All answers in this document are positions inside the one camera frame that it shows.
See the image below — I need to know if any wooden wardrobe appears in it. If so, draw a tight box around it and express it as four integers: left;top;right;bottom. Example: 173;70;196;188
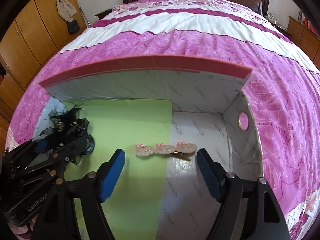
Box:
1;0;86;148

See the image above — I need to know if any pink cardboard shoe box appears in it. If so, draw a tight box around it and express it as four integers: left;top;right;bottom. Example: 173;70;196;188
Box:
40;55;263;239

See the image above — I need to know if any beige hanging cloth bag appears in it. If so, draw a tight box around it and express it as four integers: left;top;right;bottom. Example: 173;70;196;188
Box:
56;0;77;23

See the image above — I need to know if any dark wooden nightstand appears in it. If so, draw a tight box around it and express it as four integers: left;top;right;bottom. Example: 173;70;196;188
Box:
95;9;112;20

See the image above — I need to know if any floral pink bed quilt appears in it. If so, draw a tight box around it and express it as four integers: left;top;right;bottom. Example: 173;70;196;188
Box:
5;0;319;239

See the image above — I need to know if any black feather hair accessory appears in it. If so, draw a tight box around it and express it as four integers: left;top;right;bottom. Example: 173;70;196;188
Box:
40;106;95;165

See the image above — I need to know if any black hanging bag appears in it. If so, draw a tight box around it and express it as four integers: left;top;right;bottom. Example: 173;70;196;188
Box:
66;20;80;35

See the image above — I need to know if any pink bow hair clip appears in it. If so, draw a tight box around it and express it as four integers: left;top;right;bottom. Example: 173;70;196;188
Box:
135;141;197;161

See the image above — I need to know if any wooden side cabinet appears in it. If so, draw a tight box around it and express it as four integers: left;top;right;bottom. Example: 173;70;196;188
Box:
287;16;319;69

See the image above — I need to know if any green paper sheet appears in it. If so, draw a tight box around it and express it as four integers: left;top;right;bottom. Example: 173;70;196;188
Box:
62;99;173;240

